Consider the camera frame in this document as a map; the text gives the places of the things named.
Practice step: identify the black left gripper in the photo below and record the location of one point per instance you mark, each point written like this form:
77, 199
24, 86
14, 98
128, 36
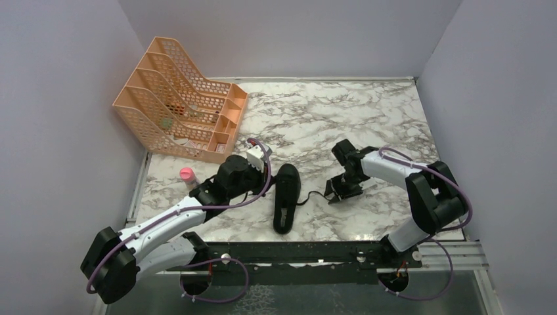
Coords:
262, 177

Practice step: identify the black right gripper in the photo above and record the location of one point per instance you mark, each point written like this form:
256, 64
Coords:
333, 185

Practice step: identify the black canvas sneaker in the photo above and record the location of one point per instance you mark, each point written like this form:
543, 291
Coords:
287, 192

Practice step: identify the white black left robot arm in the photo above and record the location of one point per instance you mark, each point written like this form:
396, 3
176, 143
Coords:
116, 260

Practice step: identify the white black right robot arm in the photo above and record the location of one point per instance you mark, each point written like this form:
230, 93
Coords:
435, 199

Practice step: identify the pink capped small bottle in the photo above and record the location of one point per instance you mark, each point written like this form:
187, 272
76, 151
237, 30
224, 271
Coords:
188, 176

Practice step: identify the orange plastic file organizer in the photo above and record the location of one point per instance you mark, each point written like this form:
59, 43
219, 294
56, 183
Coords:
174, 110

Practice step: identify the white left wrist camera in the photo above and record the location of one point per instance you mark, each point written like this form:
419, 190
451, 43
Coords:
256, 157

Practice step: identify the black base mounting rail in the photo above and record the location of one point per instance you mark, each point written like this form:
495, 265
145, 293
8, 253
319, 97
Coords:
292, 263

